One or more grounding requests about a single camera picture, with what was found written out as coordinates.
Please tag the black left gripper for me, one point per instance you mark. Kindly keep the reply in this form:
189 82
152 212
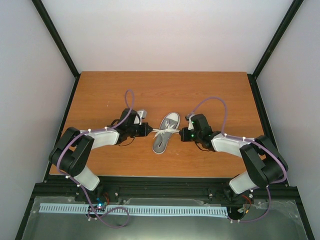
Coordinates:
144 132

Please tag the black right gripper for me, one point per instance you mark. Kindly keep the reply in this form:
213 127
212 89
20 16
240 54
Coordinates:
184 137

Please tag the white shoelace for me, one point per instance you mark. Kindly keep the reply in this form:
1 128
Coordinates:
167 129

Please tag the grey canvas sneaker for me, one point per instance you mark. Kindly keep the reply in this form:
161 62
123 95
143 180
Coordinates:
161 141

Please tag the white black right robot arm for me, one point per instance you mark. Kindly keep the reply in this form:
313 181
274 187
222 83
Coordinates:
263 163

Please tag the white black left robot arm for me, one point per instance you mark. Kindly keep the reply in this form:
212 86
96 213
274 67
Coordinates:
70 154

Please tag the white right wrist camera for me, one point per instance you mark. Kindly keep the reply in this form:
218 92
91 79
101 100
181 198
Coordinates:
190 122

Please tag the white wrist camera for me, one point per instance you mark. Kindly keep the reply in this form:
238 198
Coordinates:
140 115
190 122

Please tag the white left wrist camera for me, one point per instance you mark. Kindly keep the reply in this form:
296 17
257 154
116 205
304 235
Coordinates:
140 115

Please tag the black left table side rail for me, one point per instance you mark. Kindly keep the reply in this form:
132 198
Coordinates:
62 120

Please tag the black table side rail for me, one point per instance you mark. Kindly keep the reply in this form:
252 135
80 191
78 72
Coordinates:
267 130
62 120

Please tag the grey metal base plate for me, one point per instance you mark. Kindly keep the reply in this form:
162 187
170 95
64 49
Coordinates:
266 220

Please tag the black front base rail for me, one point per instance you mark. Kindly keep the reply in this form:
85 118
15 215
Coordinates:
209 190

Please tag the black right table side rail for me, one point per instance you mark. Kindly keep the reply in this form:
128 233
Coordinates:
267 130

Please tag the light blue slotted cable duct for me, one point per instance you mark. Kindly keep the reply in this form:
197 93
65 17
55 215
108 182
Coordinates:
136 210

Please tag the black aluminium frame post left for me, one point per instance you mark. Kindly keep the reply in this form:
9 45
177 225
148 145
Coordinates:
50 26

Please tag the black aluminium frame post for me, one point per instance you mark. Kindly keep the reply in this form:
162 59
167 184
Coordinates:
50 26
283 26

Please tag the black aluminium frame post right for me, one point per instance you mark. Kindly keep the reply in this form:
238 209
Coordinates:
283 26

